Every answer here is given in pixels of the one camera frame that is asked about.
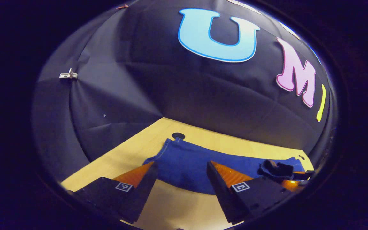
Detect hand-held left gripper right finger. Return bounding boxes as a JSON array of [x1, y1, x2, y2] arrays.
[[206, 161, 295, 225]]

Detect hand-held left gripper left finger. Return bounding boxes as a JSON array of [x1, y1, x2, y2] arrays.
[[67, 161, 159, 224]]

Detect blue denim jeans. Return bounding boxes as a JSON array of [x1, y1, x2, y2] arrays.
[[142, 137, 306, 195]]

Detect white clip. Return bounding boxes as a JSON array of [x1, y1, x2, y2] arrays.
[[59, 68, 78, 80]]

